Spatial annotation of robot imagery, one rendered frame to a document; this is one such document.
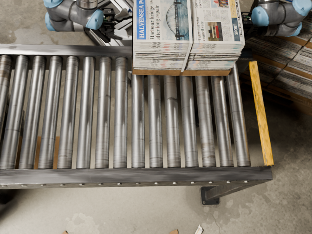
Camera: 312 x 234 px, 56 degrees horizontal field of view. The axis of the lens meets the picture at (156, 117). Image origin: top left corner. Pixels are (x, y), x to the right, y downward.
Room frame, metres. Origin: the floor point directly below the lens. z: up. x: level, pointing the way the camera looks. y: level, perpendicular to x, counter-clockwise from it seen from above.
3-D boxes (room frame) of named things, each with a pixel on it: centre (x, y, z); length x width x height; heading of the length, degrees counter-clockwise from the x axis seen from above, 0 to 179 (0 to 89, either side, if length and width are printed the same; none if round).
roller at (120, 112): (0.40, 0.14, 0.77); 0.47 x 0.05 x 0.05; 13
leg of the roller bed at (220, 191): (0.27, -0.42, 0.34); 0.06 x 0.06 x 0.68; 13
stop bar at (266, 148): (0.50, -0.39, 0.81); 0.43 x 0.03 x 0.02; 13
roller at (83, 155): (0.37, 0.26, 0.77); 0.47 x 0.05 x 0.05; 13
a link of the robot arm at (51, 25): (0.71, 0.46, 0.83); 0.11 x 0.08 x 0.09; 102
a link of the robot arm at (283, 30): (0.92, -0.47, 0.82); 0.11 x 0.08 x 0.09; 103
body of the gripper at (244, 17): (0.88, -0.31, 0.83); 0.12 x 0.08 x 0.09; 103
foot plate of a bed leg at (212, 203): (0.27, -0.42, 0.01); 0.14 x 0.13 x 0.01; 13
